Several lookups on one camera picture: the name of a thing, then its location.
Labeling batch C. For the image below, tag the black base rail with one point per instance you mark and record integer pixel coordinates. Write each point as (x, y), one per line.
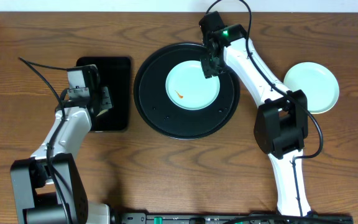
(143, 218)

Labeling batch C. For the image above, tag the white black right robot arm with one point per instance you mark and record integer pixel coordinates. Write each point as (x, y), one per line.
(281, 125)

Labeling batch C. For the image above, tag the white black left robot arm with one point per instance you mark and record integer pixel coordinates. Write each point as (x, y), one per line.
(47, 186)

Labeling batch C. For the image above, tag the light blue plate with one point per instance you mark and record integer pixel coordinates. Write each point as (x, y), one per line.
(318, 84)
(188, 88)

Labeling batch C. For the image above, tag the yellow green sponge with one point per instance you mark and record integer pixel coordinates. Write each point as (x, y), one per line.
(102, 112)

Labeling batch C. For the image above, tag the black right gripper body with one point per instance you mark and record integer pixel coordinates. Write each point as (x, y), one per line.
(210, 66)

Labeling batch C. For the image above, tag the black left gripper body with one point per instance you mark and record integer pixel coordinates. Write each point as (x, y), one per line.
(103, 101)

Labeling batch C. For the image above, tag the black round tray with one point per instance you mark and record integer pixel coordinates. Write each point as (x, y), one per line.
(162, 114)

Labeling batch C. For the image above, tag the black rectangular tray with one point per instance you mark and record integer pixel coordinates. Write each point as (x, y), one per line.
(114, 72)

